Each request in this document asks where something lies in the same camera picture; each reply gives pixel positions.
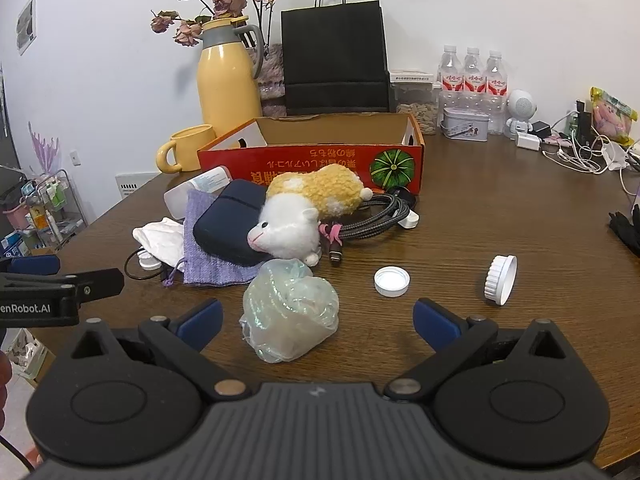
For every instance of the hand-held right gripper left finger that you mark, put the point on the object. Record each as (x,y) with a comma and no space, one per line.
(200,324)

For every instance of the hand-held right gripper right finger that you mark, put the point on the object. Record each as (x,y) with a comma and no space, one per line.
(436,324)

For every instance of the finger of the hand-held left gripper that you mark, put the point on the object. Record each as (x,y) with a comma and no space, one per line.
(97,284)
(35,265)

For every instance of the purple fabric pouch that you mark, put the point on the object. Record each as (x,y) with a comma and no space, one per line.
(210,272)

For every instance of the clear plastic bag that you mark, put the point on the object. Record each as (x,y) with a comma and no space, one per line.
(285,310)

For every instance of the navy blue zip case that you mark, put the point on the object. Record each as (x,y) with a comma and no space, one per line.
(225,225)

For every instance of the white squeeze bottle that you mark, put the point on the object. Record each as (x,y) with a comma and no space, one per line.
(180,197)

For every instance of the red cardboard box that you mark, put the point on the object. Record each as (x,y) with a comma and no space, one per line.
(240,160)

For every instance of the yellow white plush toy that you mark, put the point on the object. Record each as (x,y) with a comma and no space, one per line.
(330,187)

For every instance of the beige carton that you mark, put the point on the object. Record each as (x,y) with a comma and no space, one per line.
(30,355)

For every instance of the white plastic bottle cap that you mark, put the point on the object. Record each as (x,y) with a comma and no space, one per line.
(392,282)

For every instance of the metal storage cart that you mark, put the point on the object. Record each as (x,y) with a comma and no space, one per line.
(50,200)

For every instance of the white ribbed jar lid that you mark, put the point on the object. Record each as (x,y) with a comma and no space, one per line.
(500,280)

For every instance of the white crumpled cloth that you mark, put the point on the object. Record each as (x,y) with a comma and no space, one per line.
(160,237)

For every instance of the white plug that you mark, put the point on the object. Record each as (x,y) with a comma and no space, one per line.
(410,220)

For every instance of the yellow ceramic mug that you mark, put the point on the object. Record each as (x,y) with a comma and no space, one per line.
(192,150)

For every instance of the grey tin box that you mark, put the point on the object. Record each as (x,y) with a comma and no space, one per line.
(465,125)

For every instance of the white charger adapter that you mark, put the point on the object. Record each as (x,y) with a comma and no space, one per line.
(527,141)

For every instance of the black glove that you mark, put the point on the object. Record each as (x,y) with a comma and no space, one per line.
(627,230)

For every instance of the clear container with seeds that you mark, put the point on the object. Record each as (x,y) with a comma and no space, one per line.
(417,110)

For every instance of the black charger adapter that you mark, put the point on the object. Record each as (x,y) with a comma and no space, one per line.
(541,128)

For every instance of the yellow thermos jug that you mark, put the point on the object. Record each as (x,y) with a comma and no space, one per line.
(222,85)

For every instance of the white robot toy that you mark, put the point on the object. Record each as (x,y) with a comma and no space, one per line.
(522,105)

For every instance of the black upright gadget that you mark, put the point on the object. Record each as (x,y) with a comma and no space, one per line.
(582,122)

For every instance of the fuzzy pink purple vase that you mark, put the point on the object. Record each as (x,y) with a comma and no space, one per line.
(272,85)

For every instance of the pink yellow snack bag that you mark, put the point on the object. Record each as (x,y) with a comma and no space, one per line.
(612,115)

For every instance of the black paper bag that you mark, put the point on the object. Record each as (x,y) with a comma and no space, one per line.
(335,60)

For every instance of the dried rose bouquet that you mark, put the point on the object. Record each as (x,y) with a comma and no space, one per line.
(227,2)

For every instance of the purple flower wall sticker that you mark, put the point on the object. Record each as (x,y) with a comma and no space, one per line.
(44,152)

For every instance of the white wall outlet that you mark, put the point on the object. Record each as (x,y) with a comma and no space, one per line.
(75,158)

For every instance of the wall picture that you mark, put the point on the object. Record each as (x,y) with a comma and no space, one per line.
(26,25)

